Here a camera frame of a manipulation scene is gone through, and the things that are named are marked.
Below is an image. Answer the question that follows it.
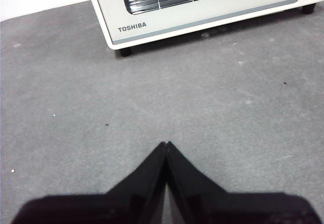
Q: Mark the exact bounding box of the glass oven door with handle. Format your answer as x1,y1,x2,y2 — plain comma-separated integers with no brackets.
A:
91,0,302,45

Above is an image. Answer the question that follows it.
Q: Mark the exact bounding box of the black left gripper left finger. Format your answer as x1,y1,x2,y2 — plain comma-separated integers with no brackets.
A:
10,141,168,224

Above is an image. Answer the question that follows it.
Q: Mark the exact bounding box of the white toaster oven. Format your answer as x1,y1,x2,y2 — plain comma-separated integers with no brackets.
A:
87,0,324,57

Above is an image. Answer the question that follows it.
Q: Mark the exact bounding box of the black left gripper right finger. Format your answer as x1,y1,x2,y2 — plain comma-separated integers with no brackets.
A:
167,141,322,224

